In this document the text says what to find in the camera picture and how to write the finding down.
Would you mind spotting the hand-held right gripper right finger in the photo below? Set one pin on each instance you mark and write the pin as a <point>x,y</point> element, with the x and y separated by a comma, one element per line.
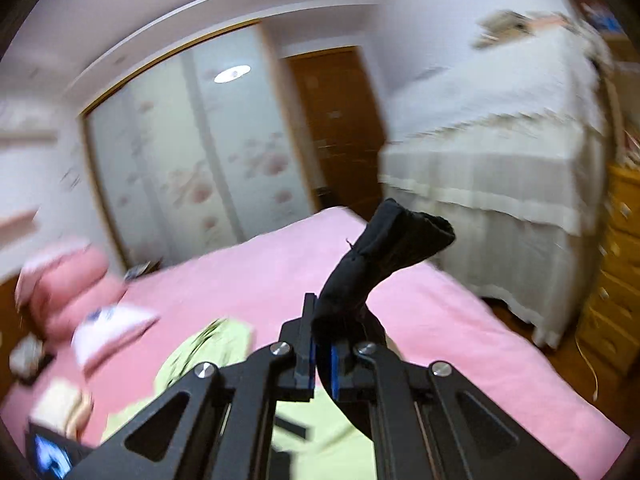
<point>335,372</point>

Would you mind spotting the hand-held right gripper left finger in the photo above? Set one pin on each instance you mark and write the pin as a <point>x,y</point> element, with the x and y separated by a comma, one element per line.
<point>312,360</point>

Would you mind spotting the green and black jacket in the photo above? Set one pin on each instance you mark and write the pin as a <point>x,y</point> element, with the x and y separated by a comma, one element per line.
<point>380,255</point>

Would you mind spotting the pink bed blanket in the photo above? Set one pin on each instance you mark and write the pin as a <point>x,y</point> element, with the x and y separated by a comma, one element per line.
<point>250,285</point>

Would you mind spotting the white pillow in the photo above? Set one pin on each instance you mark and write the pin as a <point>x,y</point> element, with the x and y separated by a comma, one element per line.
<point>112,327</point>

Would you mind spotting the floral sliding door wardrobe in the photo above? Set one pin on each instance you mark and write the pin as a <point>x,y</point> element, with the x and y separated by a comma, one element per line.
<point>200,160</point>

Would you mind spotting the brown wooden door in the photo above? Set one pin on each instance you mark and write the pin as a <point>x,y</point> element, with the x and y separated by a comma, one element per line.
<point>340,130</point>

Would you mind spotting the pink folded quilt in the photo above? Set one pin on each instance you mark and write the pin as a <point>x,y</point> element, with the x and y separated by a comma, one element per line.
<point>70,285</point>

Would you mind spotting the cream folded towel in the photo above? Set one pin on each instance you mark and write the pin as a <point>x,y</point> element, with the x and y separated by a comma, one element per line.
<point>62,405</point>

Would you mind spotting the white lace furniture cover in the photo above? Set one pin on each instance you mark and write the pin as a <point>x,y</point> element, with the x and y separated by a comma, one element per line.
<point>500,170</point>

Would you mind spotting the dark tablet screen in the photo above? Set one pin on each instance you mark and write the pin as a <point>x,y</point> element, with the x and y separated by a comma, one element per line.
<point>52,455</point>

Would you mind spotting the wooden chest of drawers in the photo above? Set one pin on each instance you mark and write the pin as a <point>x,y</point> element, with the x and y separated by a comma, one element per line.
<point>617,270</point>

